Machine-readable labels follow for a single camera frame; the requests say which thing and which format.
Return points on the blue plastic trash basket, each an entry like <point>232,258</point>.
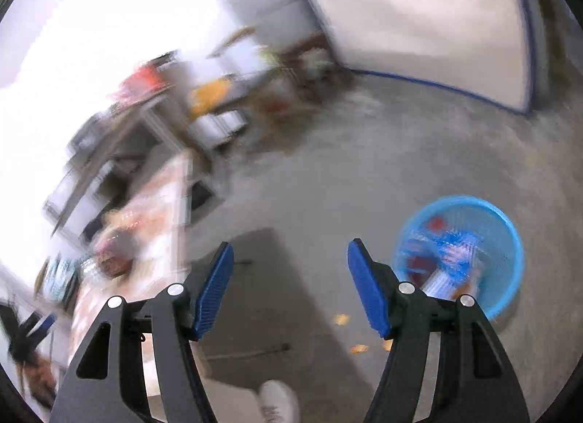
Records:
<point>462,245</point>

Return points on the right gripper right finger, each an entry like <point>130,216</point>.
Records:
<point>476,381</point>

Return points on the white shoe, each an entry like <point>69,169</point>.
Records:
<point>279,402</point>

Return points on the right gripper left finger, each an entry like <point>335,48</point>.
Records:
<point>106,380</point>

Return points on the pink plastic bags pile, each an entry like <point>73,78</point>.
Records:
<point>143,83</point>

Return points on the wooden armchair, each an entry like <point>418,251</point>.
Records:
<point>303,65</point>

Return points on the white mattress blue trim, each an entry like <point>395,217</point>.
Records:
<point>483,48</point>

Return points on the wooden side table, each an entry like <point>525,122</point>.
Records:
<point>109,149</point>

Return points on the orange plastic bag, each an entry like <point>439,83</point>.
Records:
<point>204,98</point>

